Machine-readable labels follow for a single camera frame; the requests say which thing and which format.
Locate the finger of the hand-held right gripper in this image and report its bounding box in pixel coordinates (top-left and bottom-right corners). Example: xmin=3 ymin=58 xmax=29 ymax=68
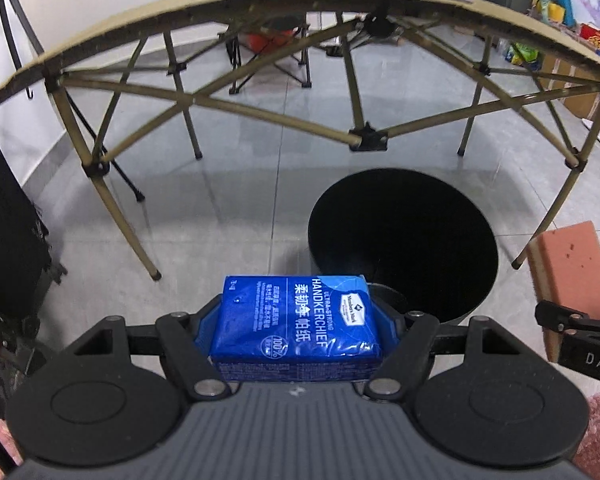
xmin=534 ymin=299 xmax=600 ymax=337

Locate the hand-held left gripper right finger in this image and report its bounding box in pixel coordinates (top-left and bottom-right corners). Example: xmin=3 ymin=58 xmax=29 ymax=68
xmin=362 ymin=301 xmax=531 ymax=401

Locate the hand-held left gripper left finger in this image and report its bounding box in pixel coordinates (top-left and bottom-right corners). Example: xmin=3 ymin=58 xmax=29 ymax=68
xmin=69 ymin=296 xmax=231 ymax=401

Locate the orange sponge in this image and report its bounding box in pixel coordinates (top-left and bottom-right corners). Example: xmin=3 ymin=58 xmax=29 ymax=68
xmin=526 ymin=220 xmax=600 ymax=363

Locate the blue tissue pack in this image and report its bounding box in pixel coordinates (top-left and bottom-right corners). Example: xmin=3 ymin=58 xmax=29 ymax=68
xmin=207 ymin=274 xmax=385 ymax=383

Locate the black trash bin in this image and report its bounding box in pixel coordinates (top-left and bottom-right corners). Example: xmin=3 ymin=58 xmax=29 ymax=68
xmin=307 ymin=169 xmax=501 ymax=326

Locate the black tripod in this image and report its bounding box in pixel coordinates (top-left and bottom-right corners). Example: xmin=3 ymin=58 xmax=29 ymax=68
xmin=0 ymin=0 xmax=146 ymax=203

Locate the tan folding table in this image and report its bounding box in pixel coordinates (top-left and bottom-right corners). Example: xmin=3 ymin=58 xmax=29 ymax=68
xmin=0 ymin=0 xmax=600 ymax=281

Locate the black case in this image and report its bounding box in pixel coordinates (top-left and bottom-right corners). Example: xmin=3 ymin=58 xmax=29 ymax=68
xmin=0 ymin=115 xmax=68 ymax=411

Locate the brown cardboard box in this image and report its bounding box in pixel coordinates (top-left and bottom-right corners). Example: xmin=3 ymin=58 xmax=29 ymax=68
xmin=537 ymin=55 xmax=600 ymax=118

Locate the green snack bag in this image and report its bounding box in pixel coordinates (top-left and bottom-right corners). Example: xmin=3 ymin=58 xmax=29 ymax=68
xmin=509 ymin=42 xmax=539 ymax=68

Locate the orange bag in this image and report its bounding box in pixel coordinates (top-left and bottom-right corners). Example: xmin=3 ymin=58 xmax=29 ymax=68
xmin=247 ymin=31 xmax=293 ymax=54

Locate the black folding chair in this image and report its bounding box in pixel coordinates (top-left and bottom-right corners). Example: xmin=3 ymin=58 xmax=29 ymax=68
xmin=217 ymin=0 xmax=313 ymax=96

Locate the blue gift bag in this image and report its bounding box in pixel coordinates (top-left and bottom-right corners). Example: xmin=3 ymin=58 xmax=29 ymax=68
xmin=552 ymin=0 xmax=578 ymax=28

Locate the teal yellow gift bag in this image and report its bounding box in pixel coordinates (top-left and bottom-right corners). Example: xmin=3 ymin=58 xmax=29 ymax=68
xmin=530 ymin=0 xmax=566 ymax=25

